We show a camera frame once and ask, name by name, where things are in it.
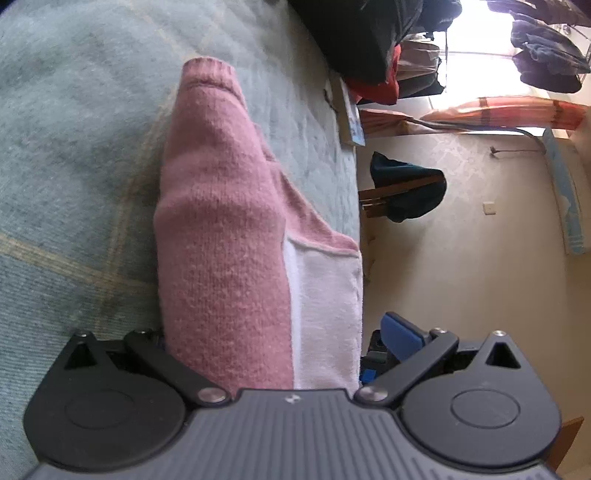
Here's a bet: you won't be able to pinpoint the pink and white sweater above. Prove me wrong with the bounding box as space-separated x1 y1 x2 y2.
154 57 363 392

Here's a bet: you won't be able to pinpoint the wooden chair with clothes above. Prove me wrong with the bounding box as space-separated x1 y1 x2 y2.
359 151 448 223

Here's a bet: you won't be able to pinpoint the hanging clothes on rack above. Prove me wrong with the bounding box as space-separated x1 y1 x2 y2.
398 1 590 104

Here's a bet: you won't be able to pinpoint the paperback book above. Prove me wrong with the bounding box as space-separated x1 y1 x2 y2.
327 71 366 147

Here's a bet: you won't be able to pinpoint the right pink curtain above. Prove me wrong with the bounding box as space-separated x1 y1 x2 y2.
360 96 589 137

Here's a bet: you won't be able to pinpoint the red quilt behind backpack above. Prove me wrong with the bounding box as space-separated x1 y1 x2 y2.
344 43 402 106

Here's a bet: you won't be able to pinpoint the green plaid bed blanket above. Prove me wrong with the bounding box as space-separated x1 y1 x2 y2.
1 1 359 479

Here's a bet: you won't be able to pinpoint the black backpack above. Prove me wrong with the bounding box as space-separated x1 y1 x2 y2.
290 0 423 84

